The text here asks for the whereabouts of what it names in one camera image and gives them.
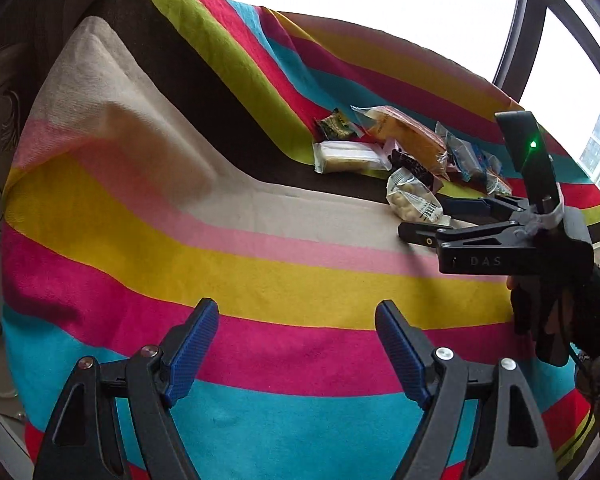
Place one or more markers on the dark window frame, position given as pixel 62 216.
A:
pixel 522 45

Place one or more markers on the striped colourful cloth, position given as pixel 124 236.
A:
pixel 180 260

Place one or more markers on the clear blue snack packet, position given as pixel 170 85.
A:
pixel 460 155
pixel 495 177

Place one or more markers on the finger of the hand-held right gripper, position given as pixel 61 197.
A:
pixel 430 235
pixel 470 207

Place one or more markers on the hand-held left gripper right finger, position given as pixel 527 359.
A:
pixel 402 355

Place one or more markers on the orange bread packet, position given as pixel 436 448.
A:
pixel 405 135

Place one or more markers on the white ball snack packet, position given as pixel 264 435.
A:
pixel 412 199

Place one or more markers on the person's right hand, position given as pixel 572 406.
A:
pixel 525 305

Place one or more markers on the white cake packet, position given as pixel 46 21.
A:
pixel 350 156

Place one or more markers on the green black snack packet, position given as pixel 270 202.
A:
pixel 336 126

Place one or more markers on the dark chocolate snack packet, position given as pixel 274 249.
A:
pixel 412 165

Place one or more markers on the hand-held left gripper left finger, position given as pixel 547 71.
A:
pixel 192 355

